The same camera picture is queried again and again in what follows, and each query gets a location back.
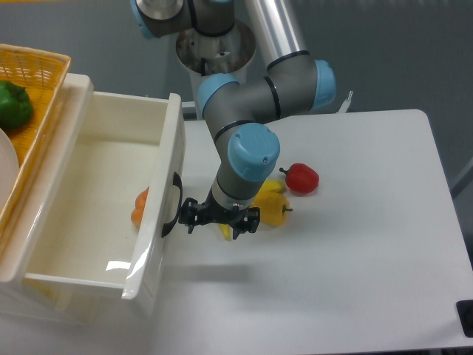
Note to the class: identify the black top drawer handle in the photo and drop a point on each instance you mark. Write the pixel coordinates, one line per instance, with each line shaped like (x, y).
(174, 205)

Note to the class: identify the green toy bell pepper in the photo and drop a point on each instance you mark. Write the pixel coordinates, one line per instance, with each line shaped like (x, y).
(16, 109)

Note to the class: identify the white plate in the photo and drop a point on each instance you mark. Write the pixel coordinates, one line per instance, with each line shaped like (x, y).
(9, 168)

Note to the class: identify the yellow woven basket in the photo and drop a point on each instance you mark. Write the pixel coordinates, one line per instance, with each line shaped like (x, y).
(42, 74)

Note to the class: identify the black object at table edge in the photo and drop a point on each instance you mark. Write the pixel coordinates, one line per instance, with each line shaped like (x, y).
(465, 313)

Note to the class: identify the white top drawer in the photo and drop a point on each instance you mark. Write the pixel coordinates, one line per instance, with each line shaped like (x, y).
(89, 249)

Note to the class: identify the yellow plastic banana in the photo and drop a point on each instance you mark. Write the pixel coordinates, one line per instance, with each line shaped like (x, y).
(273, 186)

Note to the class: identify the orange toy bell pepper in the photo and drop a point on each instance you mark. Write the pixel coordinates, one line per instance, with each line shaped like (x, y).
(137, 213)

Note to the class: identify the red toy bell pepper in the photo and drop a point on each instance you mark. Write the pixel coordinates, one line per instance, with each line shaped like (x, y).
(300, 178)

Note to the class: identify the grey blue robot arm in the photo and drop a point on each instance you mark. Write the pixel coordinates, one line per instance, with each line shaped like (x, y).
(248, 81)

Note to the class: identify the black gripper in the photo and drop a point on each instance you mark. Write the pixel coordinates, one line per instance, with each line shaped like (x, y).
(194, 214)

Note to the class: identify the white drawer cabinet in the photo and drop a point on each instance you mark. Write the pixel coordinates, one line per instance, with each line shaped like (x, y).
(23, 232)

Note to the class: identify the white table clamp bracket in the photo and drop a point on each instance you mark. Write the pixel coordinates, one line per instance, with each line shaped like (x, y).
(344, 108)

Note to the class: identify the yellow toy bell pepper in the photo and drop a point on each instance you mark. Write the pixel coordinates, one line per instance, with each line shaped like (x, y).
(274, 208)

